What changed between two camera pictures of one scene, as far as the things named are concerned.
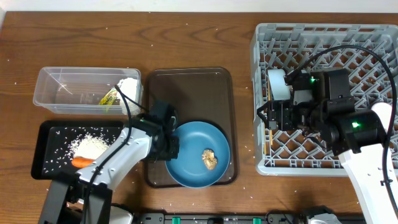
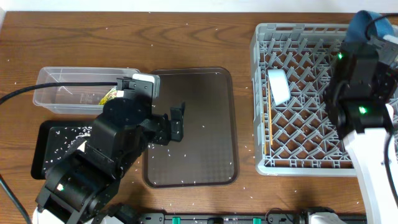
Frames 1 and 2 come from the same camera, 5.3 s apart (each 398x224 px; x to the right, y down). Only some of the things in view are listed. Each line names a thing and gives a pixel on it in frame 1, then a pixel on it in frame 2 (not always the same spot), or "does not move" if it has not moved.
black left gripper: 174,155 -> 170,132
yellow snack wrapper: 109,98 does not move
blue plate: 203,157 -> 365,25
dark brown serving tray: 203,94 does not move
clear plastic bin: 81,90 does not move
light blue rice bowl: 280,91 does not move
